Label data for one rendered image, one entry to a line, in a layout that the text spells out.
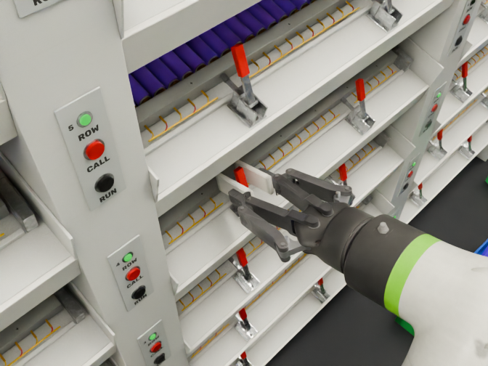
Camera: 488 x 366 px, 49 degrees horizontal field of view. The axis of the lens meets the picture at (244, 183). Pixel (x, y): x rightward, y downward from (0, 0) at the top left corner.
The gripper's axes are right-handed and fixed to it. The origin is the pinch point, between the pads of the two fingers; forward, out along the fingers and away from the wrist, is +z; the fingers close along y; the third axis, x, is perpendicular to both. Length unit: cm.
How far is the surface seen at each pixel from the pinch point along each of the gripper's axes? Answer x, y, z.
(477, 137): -64, 105, 17
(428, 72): -4.9, 44.3, -0.8
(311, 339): -81, 22, 18
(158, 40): 29.1, -12.3, -10.3
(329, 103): -1.7, 23.6, 4.5
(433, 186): -65, 78, 16
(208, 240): -6.3, -7.2, 1.4
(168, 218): -1.5, -10.3, 4.8
